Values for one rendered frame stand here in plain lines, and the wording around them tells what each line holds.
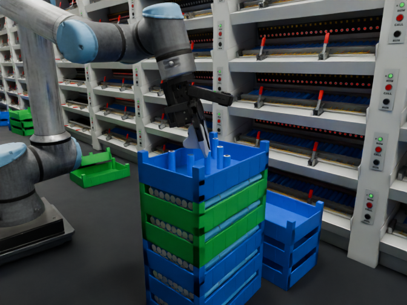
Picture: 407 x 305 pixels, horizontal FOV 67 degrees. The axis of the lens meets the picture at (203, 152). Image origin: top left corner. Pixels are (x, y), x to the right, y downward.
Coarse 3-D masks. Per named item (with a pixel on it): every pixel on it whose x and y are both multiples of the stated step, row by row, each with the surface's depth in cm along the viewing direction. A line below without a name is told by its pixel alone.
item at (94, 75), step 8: (80, 0) 225; (80, 8) 228; (104, 8) 234; (88, 16) 227; (96, 16) 231; (104, 16) 235; (88, 64) 235; (96, 72) 239; (104, 72) 244; (112, 72) 248; (88, 88) 243; (88, 96) 246; (96, 96) 243; (104, 96) 248; (88, 104) 249; (96, 104) 244; (96, 120) 247; (96, 128) 248; (96, 144) 253
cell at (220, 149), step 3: (219, 147) 84; (222, 147) 84; (219, 150) 84; (222, 150) 84; (219, 153) 84; (222, 153) 85; (219, 156) 85; (222, 156) 85; (219, 159) 85; (222, 159) 85; (219, 162) 85; (222, 162) 85; (219, 165) 85; (222, 165) 86; (219, 168) 86; (222, 168) 86
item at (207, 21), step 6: (198, 6) 166; (204, 6) 163; (210, 6) 161; (138, 18) 178; (198, 18) 145; (204, 18) 142; (210, 18) 140; (186, 24) 152; (192, 24) 149; (198, 24) 147; (204, 24) 144; (210, 24) 141
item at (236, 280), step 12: (144, 264) 84; (252, 264) 91; (240, 276) 86; (156, 288) 83; (168, 288) 79; (228, 288) 82; (168, 300) 81; (180, 300) 77; (204, 300) 74; (216, 300) 78
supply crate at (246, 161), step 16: (224, 144) 95; (144, 160) 75; (160, 160) 82; (176, 160) 87; (240, 160) 93; (256, 160) 82; (144, 176) 76; (160, 176) 72; (176, 176) 68; (192, 176) 65; (208, 176) 66; (224, 176) 71; (240, 176) 77; (176, 192) 69; (192, 192) 66; (208, 192) 67
